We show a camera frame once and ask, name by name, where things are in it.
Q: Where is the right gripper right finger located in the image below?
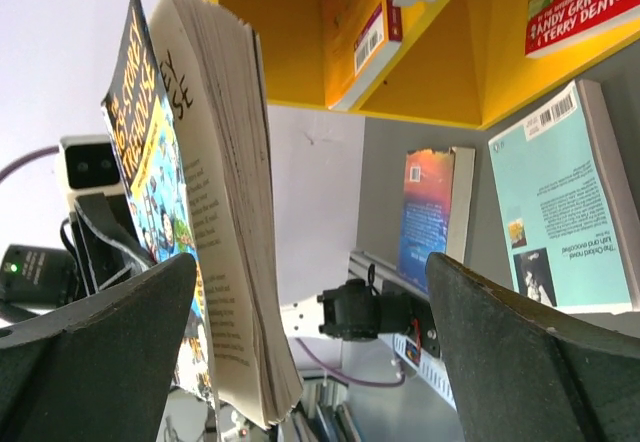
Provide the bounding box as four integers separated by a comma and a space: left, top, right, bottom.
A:
426, 253, 639, 441

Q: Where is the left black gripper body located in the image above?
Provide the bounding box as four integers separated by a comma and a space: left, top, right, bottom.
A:
1, 244, 78, 309

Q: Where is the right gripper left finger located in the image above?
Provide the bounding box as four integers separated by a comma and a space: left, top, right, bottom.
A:
1, 254, 196, 441

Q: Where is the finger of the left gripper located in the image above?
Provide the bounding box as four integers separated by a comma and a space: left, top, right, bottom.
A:
72, 193, 153, 292

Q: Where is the black cover book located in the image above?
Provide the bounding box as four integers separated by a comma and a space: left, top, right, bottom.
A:
101, 0, 302, 429

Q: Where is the light teal cover book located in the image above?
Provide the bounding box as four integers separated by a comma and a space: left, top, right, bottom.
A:
488, 79, 639, 314

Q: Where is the blue sunset cover book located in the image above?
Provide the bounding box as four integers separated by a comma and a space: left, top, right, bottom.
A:
397, 147, 476, 294

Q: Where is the orange Roald Dahl book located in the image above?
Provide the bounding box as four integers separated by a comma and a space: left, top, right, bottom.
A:
321, 0, 403, 111

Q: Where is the red treehouse book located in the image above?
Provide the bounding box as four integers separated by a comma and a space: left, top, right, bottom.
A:
524, 0, 639, 58

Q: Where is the yellow wooden shelf box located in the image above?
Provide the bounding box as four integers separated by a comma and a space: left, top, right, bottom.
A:
212, 0, 639, 130

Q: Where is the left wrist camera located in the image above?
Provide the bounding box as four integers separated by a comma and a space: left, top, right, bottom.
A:
55, 134, 124, 201

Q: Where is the aluminium mounting rail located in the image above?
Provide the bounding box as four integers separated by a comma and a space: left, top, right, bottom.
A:
348, 251, 456, 407

